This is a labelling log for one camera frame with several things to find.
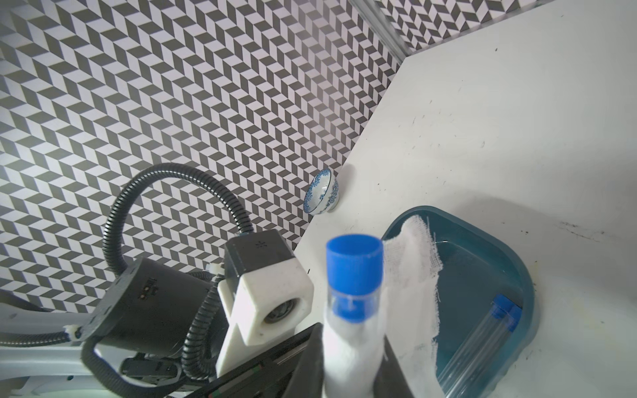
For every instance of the white gauze cloth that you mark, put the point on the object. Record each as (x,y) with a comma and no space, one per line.
(410,304)

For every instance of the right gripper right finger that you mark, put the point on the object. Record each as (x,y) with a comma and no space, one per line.
(393,383)

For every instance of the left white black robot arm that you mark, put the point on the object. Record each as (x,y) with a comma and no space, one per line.
(158,331)

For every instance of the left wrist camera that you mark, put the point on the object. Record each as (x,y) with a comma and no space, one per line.
(265,295)

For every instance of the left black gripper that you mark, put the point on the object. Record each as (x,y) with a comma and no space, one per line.
(266,375)

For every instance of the blue capped test tube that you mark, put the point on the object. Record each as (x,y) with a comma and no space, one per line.
(354,327)
(465,371)

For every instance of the teal rectangular plastic tray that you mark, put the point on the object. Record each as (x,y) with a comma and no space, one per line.
(476,267)

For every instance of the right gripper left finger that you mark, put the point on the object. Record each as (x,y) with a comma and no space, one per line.
(307,378)

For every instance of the blue patterned small bowl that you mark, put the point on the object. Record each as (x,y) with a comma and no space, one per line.
(323,193)

